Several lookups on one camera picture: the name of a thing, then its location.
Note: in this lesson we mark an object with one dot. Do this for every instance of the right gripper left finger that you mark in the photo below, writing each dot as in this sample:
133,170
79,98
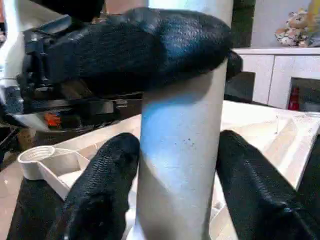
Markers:
100,195

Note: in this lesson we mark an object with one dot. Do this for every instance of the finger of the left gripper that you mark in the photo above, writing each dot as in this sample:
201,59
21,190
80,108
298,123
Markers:
233,65
150,47

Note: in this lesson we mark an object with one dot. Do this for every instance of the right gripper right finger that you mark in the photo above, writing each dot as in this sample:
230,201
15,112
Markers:
255,195

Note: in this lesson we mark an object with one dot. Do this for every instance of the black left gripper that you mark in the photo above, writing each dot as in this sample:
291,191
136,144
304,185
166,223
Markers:
37,65

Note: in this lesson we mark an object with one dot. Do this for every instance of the white plastic table top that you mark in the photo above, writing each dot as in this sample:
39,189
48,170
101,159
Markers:
262,130

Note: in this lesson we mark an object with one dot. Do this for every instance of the white plastic table leg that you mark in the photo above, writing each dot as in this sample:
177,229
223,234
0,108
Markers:
180,150

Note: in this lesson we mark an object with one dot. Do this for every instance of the white glass-door cabinet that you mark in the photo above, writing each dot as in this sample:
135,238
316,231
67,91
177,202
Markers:
280,67

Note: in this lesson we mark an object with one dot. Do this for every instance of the plush toy animal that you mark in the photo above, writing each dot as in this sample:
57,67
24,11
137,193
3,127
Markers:
292,30

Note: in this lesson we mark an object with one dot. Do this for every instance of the red bottle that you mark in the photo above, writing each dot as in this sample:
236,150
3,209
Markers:
293,100

